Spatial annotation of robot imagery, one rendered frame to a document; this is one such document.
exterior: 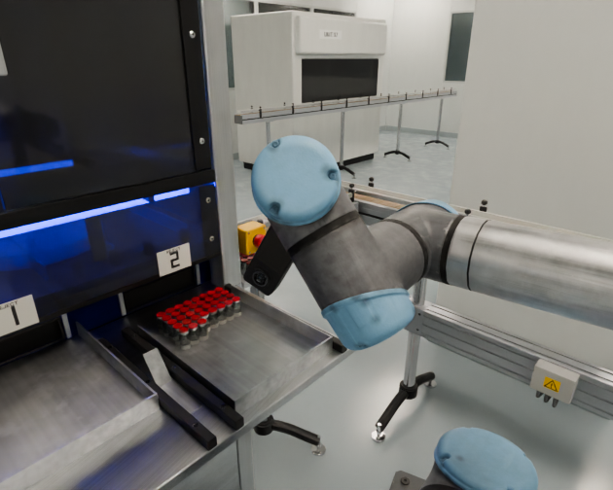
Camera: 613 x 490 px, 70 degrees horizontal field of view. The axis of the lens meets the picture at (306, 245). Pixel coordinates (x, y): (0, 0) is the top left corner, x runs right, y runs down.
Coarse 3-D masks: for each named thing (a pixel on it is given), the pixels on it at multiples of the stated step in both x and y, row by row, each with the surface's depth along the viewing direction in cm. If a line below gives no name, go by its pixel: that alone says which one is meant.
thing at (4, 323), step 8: (0, 304) 78; (8, 304) 79; (16, 304) 80; (24, 304) 81; (32, 304) 82; (0, 312) 79; (8, 312) 80; (24, 312) 82; (32, 312) 83; (0, 320) 79; (8, 320) 80; (24, 320) 82; (32, 320) 83; (0, 328) 79; (8, 328) 80; (16, 328) 81
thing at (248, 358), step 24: (264, 312) 107; (144, 336) 96; (216, 336) 98; (240, 336) 98; (264, 336) 98; (288, 336) 98; (312, 336) 97; (192, 360) 91; (216, 360) 91; (240, 360) 91; (264, 360) 91; (288, 360) 91; (312, 360) 89; (216, 384) 84; (240, 384) 84; (264, 384) 80; (240, 408) 77
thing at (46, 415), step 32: (64, 352) 93; (96, 352) 93; (0, 384) 84; (32, 384) 84; (64, 384) 84; (96, 384) 84; (128, 384) 84; (0, 416) 76; (32, 416) 76; (64, 416) 76; (96, 416) 76; (128, 416) 74; (0, 448) 70; (32, 448) 70; (64, 448) 67; (0, 480) 61; (32, 480) 64
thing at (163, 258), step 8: (176, 248) 103; (184, 248) 104; (160, 256) 100; (168, 256) 102; (184, 256) 105; (160, 264) 101; (168, 264) 102; (184, 264) 106; (160, 272) 101; (168, 272) 103
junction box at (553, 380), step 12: (540, 360) 144; (540, 372) 141; (552, 372) 139; (564, 372) 138; (540, 384) 142; (552, 384) 140; (564, 384) 137; (576, 384) 137; (552, 396) 141; (564, 396) 138
